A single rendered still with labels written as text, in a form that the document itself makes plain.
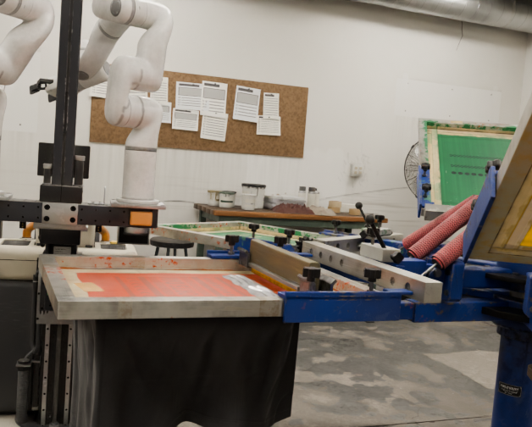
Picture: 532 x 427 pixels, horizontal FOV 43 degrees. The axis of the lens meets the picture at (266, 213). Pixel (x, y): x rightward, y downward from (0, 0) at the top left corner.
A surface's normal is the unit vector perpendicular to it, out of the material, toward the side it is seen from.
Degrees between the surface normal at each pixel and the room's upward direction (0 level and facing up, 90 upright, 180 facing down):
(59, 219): 90
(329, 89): 90
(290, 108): 90
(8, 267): 90
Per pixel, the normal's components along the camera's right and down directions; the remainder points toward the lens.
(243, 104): 0.36, 0.08
